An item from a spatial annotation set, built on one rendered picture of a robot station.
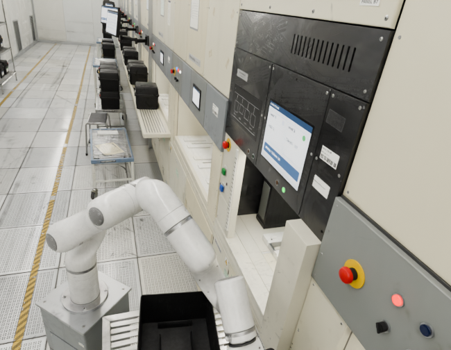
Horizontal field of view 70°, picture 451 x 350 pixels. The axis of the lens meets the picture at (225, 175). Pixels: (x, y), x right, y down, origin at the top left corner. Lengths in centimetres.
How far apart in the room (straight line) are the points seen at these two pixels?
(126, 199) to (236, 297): 42
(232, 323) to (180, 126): 233
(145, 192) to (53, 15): 1396
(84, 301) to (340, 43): 136
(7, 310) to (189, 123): 196
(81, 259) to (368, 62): 120
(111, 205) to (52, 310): 75
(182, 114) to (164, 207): 216
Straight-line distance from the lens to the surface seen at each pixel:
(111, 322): 154
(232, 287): 89
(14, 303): 278
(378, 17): 82
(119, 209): 99
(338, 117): 87
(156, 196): 88
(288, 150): 107
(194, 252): 87
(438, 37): 72
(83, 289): 153
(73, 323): 156
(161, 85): 444
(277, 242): 174
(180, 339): 145
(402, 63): 76
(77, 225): 125
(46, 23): 1479
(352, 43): 87
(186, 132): 305
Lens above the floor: 196
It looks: 27 degrees down
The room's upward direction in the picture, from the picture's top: 7 degrees clockwise
